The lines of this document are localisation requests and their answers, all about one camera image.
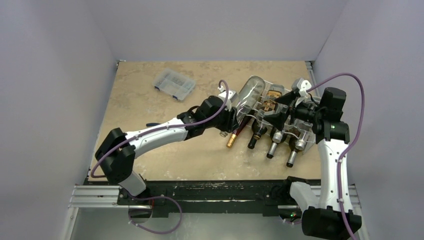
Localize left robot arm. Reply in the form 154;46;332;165
90;96;239;205

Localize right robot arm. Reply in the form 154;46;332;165
264;87;362;240

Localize square bottle gold black cap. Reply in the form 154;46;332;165
258;84;285;117

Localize aluminium frame rail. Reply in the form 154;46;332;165
59;185;119;240

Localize amber bottle gold foil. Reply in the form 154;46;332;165
226;110;255;148

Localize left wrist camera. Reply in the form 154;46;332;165
217;86;238;110

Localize dark bottle black cap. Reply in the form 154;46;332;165
247;119;268;150

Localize round clear bottle silver cap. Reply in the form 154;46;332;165
266;127;287;159

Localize blue handled pliers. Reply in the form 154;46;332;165
145;122;162;128

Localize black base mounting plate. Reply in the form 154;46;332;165
82;178;322;220

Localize white wire wine rack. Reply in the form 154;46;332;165
245;81;315;150

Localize clear plastic compartment box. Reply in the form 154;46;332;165
152;68;196;101

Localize tall clear glass bottle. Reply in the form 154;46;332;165
236;75;266;122

